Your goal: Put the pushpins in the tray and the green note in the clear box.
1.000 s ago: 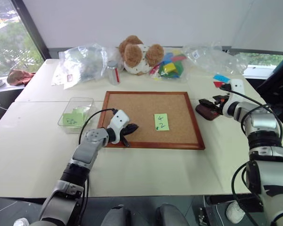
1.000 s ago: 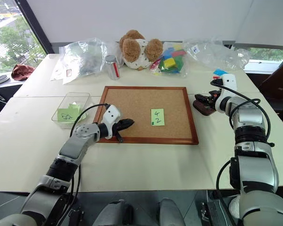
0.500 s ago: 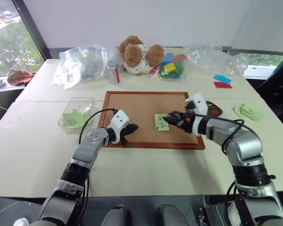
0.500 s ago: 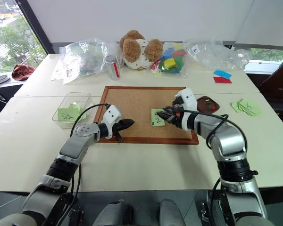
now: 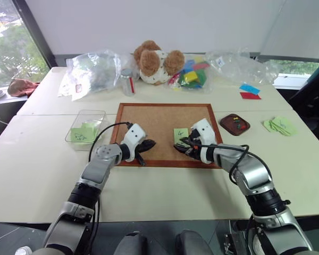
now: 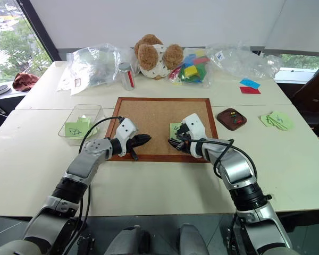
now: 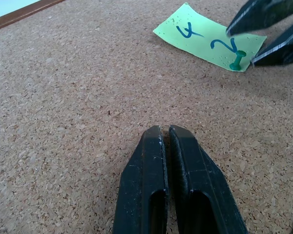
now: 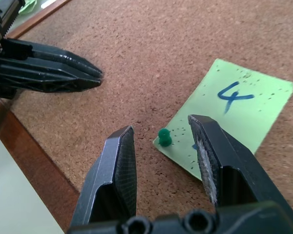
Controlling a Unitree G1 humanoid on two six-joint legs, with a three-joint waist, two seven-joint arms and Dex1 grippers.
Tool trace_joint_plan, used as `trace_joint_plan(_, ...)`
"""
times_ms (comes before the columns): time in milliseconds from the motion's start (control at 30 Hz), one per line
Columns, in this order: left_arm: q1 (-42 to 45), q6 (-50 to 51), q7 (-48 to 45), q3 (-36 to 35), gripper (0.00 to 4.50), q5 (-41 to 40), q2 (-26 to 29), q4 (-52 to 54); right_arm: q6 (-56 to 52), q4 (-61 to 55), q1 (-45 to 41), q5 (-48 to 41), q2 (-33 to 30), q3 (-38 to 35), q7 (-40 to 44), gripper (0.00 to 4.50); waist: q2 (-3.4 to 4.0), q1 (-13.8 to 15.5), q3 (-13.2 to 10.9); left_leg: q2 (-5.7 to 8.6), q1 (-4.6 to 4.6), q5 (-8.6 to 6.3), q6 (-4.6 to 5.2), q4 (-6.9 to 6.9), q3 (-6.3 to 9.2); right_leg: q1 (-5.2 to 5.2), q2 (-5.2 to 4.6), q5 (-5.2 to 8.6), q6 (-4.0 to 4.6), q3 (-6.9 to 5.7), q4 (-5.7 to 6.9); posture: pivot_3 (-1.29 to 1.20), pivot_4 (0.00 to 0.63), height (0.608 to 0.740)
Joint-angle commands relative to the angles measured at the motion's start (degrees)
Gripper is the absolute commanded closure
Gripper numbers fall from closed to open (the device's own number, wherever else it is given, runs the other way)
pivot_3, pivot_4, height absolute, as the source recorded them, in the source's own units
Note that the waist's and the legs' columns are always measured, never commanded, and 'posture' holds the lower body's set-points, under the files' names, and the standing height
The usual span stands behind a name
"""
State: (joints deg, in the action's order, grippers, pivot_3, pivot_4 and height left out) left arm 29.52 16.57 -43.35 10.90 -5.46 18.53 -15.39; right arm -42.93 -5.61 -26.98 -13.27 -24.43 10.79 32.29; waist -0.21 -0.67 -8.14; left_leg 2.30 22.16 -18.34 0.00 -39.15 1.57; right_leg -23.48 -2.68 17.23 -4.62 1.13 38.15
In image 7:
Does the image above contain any cork board with wooden frame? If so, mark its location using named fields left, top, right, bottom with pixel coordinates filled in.
left=0, top=0, right=293, bottom=234

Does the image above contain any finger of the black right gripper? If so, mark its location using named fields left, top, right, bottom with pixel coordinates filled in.
left=251, top=17, right=293, bottom=67
left=226, top=0, right=293, bottom=37

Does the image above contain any green pushpin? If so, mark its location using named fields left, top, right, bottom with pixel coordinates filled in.
left=229, top=50, right=247, bottom=72

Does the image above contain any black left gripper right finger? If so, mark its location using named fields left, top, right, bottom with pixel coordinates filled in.
left=168, top=125, right=249, bottom=234

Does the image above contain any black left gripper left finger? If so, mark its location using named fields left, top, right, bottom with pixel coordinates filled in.
left=112, top=125, right=169, bottom=234

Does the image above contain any green sticky note blue writing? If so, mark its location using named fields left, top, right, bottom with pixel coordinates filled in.
left=152, top=2, right=268, bottom=72

